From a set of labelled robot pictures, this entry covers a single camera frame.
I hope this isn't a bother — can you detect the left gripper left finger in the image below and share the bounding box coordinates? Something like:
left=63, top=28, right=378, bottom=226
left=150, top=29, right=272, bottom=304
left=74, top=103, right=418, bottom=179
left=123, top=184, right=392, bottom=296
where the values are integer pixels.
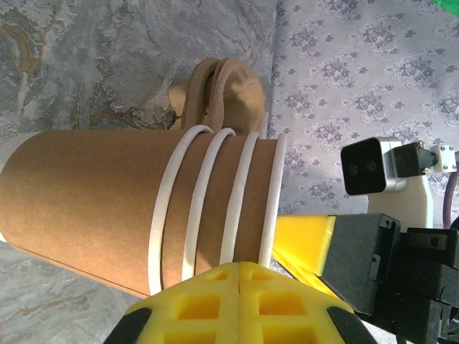
left=103, top=261, right=240, bottom=344

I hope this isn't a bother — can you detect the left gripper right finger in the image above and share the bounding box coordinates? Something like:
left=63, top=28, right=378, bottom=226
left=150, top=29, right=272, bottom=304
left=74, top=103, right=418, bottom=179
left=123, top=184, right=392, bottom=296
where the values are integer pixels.
left=238, top=261, right=377, bottom=344

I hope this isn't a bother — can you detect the green stopper stick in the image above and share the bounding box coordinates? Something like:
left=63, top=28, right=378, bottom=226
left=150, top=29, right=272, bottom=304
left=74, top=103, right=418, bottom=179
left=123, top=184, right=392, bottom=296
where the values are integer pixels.
left=432, top=0, right=459, bottom=17

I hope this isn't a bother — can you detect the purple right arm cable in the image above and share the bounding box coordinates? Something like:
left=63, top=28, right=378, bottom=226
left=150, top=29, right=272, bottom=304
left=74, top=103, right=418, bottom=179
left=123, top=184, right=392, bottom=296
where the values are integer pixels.
left=443, top=168, right=459, bottom=230

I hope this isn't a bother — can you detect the brown paper cup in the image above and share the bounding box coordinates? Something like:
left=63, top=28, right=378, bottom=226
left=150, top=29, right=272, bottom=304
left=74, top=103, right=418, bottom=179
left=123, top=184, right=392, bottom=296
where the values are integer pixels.
left=161, top=128, right=237, bottom=284
left=231, top=133, right=288, bottom=268
left=195, top=131, right=260, bottom=277
left=0, top=128, right=217, bottom=299

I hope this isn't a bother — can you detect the brown pulp cup carrier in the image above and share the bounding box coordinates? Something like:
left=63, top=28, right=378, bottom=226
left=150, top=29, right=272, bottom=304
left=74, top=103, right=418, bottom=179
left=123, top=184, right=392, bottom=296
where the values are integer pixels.
left=168, top=59, right=223, bottom=132
left=179, top=57, right=268, bottom=139

